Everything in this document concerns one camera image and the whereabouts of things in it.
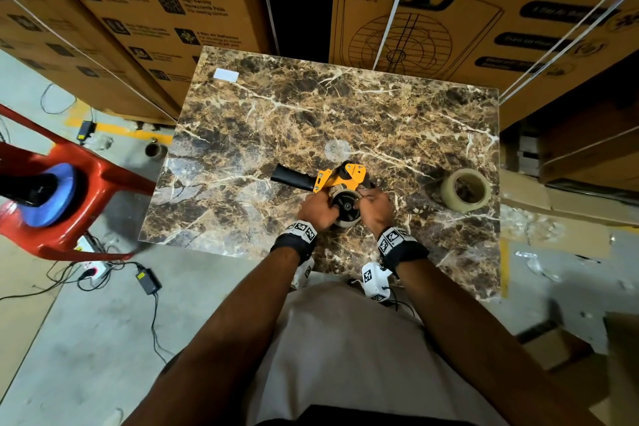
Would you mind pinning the person's left hand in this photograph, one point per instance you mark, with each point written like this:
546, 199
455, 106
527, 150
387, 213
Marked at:
317, 213

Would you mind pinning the person's right hand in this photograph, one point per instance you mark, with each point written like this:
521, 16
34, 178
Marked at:
377, 213

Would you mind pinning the white tape core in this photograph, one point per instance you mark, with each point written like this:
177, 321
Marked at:
348, 222

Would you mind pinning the yellow black tape dispenser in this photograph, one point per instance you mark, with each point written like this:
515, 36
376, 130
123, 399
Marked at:
294, 177

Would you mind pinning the clear tape roll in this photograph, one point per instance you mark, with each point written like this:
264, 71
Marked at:
449, 196

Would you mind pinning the person's left forearm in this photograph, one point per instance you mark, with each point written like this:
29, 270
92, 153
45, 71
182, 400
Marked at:
224, 341

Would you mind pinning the person's right forearm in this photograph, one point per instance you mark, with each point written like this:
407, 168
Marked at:
479, 341

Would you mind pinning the person's grey shirt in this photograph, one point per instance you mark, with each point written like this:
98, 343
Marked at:
349, 356

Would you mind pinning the flat cardboard sheet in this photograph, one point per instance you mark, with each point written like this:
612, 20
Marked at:
559, 216

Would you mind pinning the black left wristband with markers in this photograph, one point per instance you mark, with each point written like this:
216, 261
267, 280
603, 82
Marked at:
292, 243

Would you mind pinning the black wristband with markers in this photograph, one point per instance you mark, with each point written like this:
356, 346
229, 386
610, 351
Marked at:
402, 251
292, 243

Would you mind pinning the black right wristband with markers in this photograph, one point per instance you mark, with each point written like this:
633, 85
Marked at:
402, 251

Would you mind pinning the white rectangular sticker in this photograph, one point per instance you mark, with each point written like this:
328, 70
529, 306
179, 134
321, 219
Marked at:
226, 75

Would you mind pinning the small round cup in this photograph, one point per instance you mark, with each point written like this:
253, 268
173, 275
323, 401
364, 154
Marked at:
156, 149

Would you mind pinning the black power adapter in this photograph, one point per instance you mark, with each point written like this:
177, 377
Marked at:
86, 130
149, 281

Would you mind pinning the black label appliance carton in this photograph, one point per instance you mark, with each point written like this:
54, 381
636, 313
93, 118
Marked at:
224, 16

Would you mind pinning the red plastic chair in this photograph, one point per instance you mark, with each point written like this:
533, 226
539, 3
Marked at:
100, 176

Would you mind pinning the white power strip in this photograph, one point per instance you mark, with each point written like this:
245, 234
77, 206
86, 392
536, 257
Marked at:
92, 268

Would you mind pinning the black cylinder device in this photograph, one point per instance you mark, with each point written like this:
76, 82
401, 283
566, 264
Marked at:
30, 189

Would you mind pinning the printed appliance carton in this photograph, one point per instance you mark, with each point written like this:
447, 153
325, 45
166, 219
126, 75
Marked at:
50, 56

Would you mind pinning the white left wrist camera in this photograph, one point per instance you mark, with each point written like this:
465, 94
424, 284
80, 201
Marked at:
303, 273

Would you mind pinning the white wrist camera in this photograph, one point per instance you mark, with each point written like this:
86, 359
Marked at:
303, 273
375, 281

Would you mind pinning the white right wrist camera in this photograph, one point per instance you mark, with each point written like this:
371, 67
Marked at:
375, 281

